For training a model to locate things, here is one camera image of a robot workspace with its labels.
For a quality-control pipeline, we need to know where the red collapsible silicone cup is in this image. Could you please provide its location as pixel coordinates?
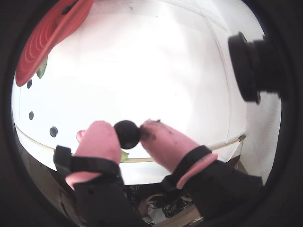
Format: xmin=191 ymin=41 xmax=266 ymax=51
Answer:
xmin=15 ymin=0 xmax=95 ymax=86

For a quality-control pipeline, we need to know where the medium green leaf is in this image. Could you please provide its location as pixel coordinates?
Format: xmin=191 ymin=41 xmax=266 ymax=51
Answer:
xmin=36 ymin=56 xmax=48 ymax=79

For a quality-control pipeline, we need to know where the large green leaf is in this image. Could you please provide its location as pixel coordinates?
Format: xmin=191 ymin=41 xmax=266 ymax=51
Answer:
xmin=120 ymin=150 xmax=130 ymax=164

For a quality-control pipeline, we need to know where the black cable tangle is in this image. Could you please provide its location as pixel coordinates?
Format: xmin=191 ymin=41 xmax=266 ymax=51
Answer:
xmin=148 ymin=193 xmax=190 ymax=218

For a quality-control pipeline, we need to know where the black camera module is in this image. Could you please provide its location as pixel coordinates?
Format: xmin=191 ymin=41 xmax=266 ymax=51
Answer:
xmin=227 ymin=31 xmax=283 ymax=104

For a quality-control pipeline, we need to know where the curved wooden stick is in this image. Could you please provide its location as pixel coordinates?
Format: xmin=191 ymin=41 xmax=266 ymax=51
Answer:
xmin=14 ymin=124 xmax=247 ymax=164

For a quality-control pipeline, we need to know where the pink padded gripper finger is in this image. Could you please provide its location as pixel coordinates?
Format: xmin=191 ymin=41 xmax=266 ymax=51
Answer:
xmin=139 ymin=119 xmax=263 ymax=220
xmin=53 ymin=120 xmax=147 ymax=227

